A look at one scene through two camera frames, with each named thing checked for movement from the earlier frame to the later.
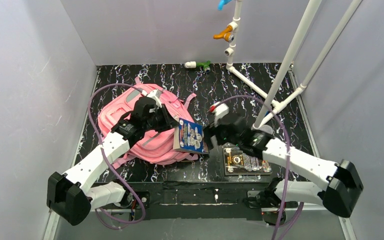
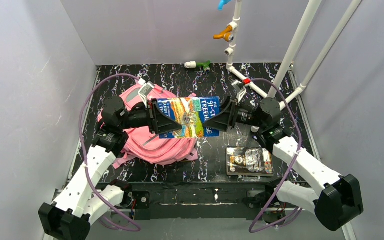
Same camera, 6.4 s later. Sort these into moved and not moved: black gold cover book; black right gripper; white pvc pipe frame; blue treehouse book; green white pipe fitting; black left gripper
Moved: blue treehouse book; black right gripper
Not moved: white pvc pipe frame; green white pipe fitting; black left gripper; black gold cover book
